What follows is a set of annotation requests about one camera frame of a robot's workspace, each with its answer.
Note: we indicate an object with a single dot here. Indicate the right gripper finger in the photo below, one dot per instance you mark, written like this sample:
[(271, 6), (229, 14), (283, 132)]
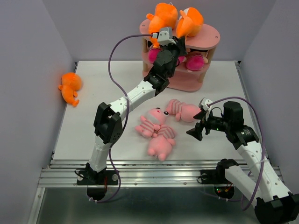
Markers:
[(200, 115), (196, 132)]

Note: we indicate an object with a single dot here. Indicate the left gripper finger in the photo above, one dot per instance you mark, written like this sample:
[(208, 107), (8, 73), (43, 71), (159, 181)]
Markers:
[(181, 41), (174, 46)]

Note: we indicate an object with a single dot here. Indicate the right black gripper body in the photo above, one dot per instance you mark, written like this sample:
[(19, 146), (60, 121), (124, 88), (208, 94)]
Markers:
[(216, 123)]

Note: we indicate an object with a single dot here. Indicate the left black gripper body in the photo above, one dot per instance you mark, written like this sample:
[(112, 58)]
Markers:
[(179, 52)]

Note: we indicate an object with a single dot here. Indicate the boy doll pink pants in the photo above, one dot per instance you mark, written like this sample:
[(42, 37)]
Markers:
[(195, 60), (181, 59), (152, 53)]

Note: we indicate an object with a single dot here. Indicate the orange shark plush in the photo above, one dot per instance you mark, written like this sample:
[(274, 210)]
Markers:
[(190, 23), (165, 16)]

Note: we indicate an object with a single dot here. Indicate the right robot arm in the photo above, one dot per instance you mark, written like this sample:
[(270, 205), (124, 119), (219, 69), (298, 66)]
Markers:
[(272, 201)]

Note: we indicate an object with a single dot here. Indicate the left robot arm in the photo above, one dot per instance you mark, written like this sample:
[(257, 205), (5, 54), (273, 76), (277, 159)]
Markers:
[(111, 119)]

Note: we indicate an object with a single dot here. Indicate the pink three-tier shelf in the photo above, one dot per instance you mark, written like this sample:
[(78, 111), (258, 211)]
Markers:
[(190, 73)]

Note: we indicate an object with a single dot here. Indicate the pink striped plush upper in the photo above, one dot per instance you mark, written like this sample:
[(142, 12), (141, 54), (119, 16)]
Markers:
[(182, 111)]

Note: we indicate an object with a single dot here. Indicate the pink striped plush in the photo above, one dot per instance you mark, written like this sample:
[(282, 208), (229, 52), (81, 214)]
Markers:
[(182, 111), (161, 145)]

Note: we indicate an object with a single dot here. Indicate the pink striped plush lower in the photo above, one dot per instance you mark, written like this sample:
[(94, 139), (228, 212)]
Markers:
[(161, 145)]

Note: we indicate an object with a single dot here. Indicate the pink plush with face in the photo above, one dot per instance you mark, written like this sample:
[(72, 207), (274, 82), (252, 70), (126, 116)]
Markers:
[(151, 122)]

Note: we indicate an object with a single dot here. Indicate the plain orange plush toy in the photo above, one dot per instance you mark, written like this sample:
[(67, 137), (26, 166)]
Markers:
[(71, 83)]

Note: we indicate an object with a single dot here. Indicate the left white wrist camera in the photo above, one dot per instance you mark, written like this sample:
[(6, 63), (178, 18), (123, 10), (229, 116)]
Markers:
[(164, 37)]

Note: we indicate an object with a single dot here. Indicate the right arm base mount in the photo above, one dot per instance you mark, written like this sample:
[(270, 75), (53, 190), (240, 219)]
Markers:
[(223, 189)]

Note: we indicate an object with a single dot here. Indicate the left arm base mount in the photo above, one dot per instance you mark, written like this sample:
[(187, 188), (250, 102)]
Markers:
[(97, 185)]

